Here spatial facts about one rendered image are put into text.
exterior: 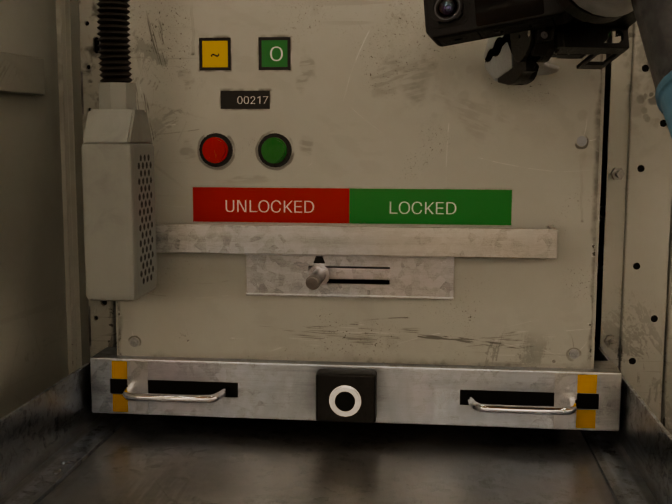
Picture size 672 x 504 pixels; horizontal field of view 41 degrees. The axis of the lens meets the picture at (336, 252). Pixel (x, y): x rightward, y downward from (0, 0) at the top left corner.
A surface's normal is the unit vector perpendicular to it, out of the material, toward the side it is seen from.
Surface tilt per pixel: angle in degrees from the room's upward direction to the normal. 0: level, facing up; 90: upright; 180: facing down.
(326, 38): 90
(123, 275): 90
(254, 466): 0
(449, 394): 90
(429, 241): 90
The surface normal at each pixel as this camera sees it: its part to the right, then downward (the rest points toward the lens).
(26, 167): 0.97, 0.04
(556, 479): 0.00, -0.99
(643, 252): -0.11, 0.12
